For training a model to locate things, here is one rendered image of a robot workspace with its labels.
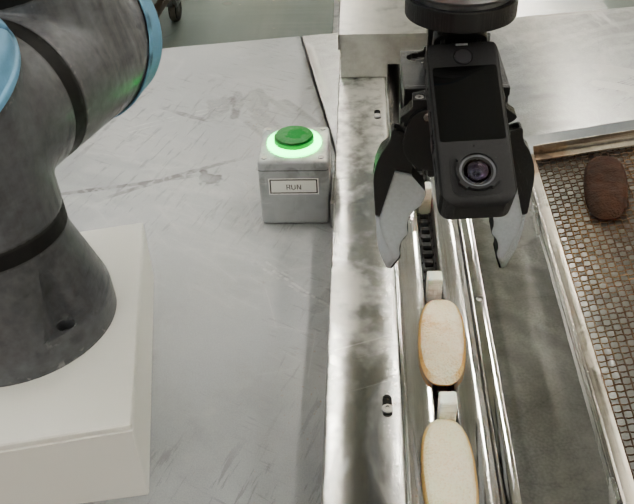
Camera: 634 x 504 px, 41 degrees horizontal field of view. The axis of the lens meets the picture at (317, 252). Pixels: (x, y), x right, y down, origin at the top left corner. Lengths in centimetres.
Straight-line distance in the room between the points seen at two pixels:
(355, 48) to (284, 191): 26
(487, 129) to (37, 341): 35
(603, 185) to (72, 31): 47
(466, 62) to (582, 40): 76
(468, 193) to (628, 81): 71
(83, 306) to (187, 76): 60
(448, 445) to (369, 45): 57
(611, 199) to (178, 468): 43
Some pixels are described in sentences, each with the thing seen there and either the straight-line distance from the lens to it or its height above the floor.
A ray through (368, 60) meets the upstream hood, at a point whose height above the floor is 88.
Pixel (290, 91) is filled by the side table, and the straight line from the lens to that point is 114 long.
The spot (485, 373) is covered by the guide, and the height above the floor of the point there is 86.
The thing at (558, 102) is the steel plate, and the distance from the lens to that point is 113.
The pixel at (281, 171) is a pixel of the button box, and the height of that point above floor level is 88.
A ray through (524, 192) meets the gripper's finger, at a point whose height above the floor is 100.
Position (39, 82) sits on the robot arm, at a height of 108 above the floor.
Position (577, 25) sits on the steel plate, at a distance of 135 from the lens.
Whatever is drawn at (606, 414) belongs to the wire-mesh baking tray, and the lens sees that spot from 62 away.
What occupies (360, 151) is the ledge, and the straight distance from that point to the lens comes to 92.
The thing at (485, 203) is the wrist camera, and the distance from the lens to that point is 51.
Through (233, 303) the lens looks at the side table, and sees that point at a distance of 79.
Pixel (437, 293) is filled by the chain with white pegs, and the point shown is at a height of 85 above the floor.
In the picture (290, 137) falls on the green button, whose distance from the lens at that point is 86.
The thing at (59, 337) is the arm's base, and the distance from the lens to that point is 65.
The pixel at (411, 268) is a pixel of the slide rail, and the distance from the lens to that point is 78.
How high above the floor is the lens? 134
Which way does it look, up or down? 38 degrees down
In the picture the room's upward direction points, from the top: 2 degrees counter-clockwise
